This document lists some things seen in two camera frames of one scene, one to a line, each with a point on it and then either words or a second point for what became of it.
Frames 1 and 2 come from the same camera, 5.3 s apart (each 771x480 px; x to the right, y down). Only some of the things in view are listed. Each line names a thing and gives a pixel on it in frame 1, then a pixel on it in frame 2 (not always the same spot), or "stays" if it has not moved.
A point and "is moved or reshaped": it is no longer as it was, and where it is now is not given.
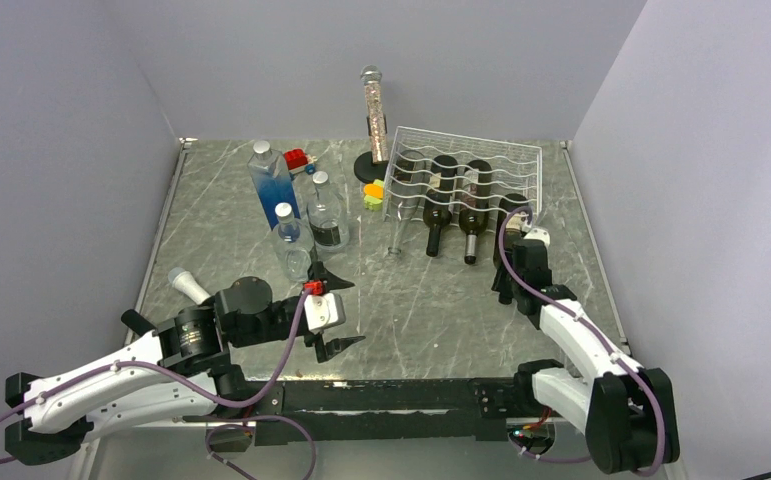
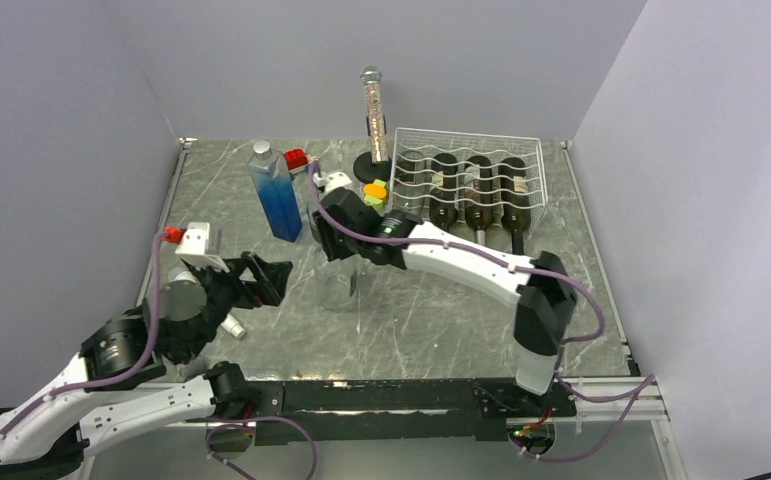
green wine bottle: (507, 203) is moved or reshaped
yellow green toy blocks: (374, 195) stays
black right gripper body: (504, 284) → (338, 246)
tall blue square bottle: (273, 181) stays
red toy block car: (296, 161) stays
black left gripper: (331, 347) → (269, 286)
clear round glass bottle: (292, 244) → (339, 279)
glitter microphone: (372, 76) stays
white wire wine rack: (437, 176) stays
